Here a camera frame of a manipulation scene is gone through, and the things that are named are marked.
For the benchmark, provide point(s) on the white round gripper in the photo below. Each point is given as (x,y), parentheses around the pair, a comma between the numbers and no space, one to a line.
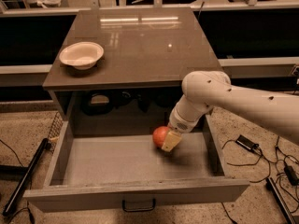
(180,122)

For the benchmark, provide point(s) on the red apple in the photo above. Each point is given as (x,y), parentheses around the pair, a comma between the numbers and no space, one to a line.
(159,136)

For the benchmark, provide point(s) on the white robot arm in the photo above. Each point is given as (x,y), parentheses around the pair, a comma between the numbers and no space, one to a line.
(202,90)

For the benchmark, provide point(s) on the open grey top drawer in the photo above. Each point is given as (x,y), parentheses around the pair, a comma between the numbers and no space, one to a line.
(98,172)

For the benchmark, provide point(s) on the grey cabinet with glossy top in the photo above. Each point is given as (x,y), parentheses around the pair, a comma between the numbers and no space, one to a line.
(132,88)

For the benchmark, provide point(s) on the black power adapter near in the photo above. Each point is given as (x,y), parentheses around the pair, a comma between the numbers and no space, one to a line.
(246,143)

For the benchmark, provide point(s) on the black power adapter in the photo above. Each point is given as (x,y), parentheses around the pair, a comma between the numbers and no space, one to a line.
(246,143)
(291,174)

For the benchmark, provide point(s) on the black bar on right floor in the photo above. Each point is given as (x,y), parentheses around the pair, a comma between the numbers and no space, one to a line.
(271,185)

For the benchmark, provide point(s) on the black bar on floor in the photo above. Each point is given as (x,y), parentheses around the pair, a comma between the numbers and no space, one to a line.
(271,185)
(11,205)

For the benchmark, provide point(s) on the black power adapter far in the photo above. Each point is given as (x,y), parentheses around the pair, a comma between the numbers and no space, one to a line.
(291,174)

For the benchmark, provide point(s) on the white bowl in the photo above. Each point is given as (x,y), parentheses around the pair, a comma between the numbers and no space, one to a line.
(81,55)

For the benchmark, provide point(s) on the black bar on left floor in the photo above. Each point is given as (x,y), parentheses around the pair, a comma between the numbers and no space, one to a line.
(11,205)

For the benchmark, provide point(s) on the black drawer handle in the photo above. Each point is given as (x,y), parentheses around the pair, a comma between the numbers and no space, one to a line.
(138,206)

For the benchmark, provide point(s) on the wire mesh basket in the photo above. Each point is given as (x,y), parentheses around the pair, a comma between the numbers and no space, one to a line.
(54,132)

